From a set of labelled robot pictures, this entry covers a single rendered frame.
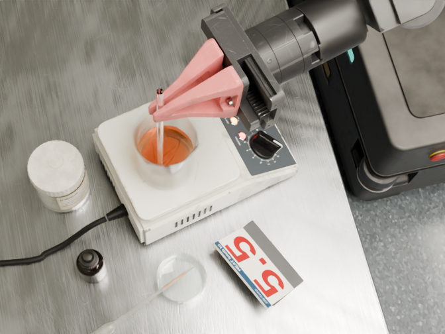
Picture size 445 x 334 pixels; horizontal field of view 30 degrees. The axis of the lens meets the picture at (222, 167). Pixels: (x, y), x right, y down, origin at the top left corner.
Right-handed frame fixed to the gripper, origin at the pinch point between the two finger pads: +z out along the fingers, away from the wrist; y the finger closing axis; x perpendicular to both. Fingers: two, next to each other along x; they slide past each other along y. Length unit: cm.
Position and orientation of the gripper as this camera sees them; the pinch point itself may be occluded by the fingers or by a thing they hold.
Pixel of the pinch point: (159, 110)
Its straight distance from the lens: 71.3
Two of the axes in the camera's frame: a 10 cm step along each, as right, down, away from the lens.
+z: -8.6, 4.6, -2.2
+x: -0.7, 3.3, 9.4
